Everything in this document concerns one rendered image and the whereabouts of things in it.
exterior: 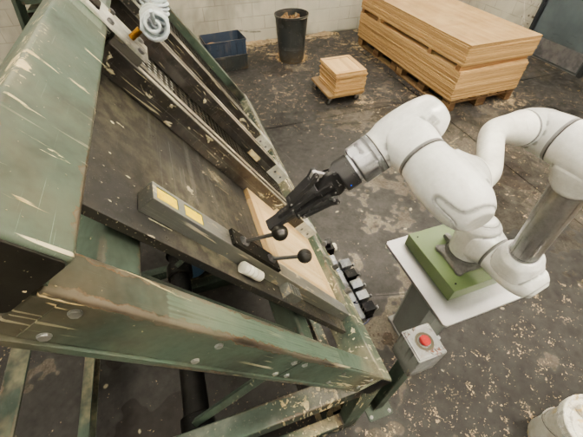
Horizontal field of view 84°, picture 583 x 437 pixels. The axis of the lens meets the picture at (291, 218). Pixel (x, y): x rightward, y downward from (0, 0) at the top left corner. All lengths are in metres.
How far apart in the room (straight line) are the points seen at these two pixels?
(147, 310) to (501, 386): 2.28
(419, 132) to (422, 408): 1.84
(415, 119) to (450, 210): 0.19
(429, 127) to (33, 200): 0.62
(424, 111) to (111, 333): 0.64
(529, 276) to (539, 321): 1.38
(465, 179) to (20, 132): 0.62
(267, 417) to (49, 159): 1.12
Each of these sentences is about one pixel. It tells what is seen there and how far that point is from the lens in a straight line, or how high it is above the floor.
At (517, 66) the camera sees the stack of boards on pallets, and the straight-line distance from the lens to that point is 5.14.
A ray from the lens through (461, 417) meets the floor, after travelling 2.35.
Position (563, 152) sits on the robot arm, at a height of 1.60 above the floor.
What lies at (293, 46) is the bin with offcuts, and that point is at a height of 0.27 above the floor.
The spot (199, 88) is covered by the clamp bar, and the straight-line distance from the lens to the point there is 1.46.
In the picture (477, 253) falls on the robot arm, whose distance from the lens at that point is 1.59.
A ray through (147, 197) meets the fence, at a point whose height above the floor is 1.70.
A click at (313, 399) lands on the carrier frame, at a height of 0.79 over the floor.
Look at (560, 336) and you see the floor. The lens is 2.89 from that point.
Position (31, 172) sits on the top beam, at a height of 1.91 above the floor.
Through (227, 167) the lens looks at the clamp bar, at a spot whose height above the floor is 1.41.
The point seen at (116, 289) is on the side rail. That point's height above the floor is 1.77.
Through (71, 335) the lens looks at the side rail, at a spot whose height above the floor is 1.74.
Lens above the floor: 2.11
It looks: 48 degrees down
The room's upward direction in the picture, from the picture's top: straight up
